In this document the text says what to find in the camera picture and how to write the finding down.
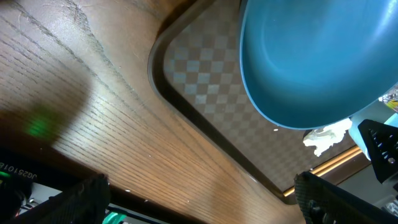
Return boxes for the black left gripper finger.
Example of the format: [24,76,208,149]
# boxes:
[1,174,111,223]

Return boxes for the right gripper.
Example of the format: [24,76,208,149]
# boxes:
[294,119,397,224]

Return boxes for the white tissue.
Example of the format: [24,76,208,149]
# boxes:
[303,118,353,157]

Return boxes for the dark blue plate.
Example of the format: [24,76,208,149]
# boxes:
[239,0,397,129]

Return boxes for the green snack wrapper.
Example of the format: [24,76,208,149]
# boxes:
[378,84,398,113]

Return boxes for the brown serving tray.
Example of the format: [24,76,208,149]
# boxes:
[148,0,355,205]

